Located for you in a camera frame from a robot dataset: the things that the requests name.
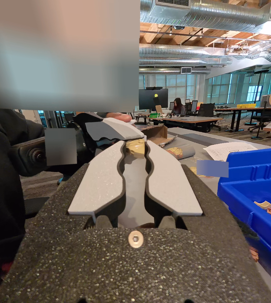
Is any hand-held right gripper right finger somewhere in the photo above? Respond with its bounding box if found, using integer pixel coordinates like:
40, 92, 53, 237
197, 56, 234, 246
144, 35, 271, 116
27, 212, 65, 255
144, 140, 203, 227

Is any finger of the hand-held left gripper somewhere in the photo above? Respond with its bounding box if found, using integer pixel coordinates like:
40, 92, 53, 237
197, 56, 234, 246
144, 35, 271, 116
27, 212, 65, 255
85, 118, 147, 141
97, 139, 121, 149

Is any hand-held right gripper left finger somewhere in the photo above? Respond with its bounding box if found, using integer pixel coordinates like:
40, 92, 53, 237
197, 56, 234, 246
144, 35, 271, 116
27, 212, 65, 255
67, 141, 126, 226

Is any tan brick assembly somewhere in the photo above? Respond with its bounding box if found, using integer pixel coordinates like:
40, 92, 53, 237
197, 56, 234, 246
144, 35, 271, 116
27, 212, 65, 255
126, 139, 146, 158

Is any long desk with wooden edge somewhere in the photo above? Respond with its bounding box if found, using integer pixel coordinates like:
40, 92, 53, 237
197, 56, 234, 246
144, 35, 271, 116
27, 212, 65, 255
215, 107, 271, 132
150, 115, 223, 133

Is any person's left hand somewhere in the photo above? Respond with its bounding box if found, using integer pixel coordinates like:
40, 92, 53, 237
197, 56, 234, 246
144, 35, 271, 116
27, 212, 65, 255
107, 113, 132, 122

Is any open cardboard set box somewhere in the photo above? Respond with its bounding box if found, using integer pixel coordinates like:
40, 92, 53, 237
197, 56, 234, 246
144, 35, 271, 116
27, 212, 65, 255
135, 125, 178, 146

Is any grey instruction booklet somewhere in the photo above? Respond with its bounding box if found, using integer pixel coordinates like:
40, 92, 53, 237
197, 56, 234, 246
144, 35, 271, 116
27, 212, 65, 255
164, 146, 212, 178

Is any large black display screen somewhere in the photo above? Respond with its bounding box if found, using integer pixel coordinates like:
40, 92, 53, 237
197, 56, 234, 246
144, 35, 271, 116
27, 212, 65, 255
139, 89, 169, 111

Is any white printed paper sheet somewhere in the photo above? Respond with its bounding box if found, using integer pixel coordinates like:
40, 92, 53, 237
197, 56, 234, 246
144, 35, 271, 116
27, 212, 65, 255
204, 142, 259, 162

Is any blue plastic storage bin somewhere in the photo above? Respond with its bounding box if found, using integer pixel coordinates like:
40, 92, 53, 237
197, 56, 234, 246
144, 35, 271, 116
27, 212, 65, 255
217, 147, 271, 261

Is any group of small loose bricks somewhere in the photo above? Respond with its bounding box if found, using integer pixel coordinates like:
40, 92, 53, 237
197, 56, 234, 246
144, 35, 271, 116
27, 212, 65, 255
254, 201, 271, 225

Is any black floor lamp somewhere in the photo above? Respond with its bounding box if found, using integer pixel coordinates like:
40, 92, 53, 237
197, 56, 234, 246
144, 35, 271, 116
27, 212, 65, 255
254, 70, 270, 104

